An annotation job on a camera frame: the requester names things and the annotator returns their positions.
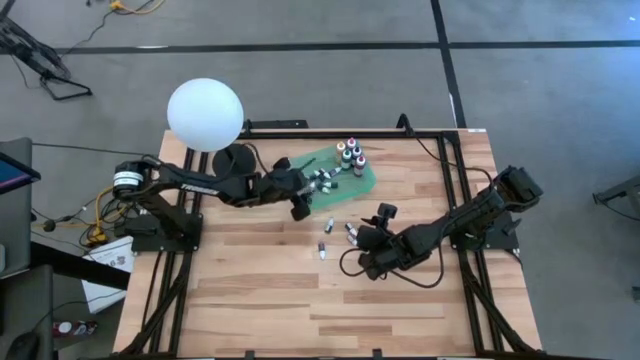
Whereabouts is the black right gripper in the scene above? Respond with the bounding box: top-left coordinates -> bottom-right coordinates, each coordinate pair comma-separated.
356,202 -> 422,282

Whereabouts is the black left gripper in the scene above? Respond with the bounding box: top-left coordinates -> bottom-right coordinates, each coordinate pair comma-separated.
258,156 -> 322,223

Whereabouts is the green translucent plastic bin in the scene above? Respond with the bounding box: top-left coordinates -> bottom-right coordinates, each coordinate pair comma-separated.
288,144 -> 377,211

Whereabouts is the black box on table edge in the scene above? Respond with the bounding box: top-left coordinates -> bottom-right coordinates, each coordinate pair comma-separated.
243,118 -> 310,130

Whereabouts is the white globe lamp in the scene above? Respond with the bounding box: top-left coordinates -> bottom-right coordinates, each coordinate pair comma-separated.
166,77 -> 258,185

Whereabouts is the white cardboard box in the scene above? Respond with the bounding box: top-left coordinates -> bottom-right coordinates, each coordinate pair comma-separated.
81,235 -> 136,315

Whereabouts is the grey stand leg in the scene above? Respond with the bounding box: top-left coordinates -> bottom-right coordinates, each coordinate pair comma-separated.
592,173 -> 640,206

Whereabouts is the black desk beam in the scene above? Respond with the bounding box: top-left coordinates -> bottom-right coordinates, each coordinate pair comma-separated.
29,241 -> 132,291

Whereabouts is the red and white packet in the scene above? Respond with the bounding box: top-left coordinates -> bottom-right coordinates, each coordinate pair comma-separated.
52,319 -> 99,339

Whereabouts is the grey desk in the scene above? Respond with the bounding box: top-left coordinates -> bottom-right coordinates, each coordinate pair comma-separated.
0,137 -> 34,279

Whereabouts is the laptop with blue screen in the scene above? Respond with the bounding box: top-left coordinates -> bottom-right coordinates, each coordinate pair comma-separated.
0,151 -> 42,195

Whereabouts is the black folded tripod stand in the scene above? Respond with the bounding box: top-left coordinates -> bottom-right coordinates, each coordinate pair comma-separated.
0,13 -> 94,102

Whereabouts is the black computer mouse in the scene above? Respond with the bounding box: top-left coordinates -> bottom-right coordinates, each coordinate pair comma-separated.
3,331 -> 42,360

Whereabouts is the black right camera cable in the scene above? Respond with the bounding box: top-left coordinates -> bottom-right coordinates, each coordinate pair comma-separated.
339,245 -> 447,291

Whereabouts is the black aluminium table frame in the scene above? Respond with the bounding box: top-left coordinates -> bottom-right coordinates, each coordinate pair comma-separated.
115,127 -> 542,360

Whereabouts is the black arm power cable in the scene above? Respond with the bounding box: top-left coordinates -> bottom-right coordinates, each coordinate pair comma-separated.
396,112 -> 501,177

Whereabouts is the black floor cable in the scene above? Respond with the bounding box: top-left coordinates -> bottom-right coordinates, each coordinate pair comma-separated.
586,192 -> 640,265
32,142 -> 159,158

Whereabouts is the yellow power cable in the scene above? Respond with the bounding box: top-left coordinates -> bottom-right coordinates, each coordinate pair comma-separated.
85,184 -> 132,247

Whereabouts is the yellow floor cable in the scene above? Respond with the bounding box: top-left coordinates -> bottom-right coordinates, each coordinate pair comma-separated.
108,0 -> 166,15

